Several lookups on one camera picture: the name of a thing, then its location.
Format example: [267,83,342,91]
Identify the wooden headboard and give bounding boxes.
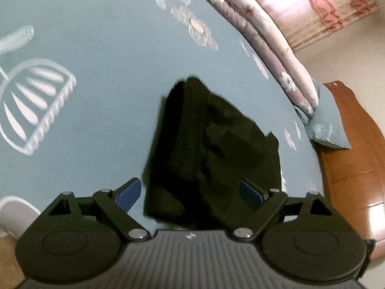
[313,80,385,242]

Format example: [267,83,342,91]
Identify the blue floral pillow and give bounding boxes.
[293,79,353,151]

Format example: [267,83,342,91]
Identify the white round object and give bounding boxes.
[0,195,42,239]

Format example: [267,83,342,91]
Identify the blue floral bed sheet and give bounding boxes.
[0,0,327,247]

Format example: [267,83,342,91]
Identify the folded pink floral quilt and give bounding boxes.
[177,0,321,115]

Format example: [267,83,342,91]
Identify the black pants with white print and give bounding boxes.
[142,76,282,232]

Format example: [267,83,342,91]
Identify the pink curtain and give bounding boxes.
[231,0,380,52]

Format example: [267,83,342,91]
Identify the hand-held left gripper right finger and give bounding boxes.
[231,178,350,243]

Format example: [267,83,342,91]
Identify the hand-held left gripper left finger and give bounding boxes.
[33,177,151,243]

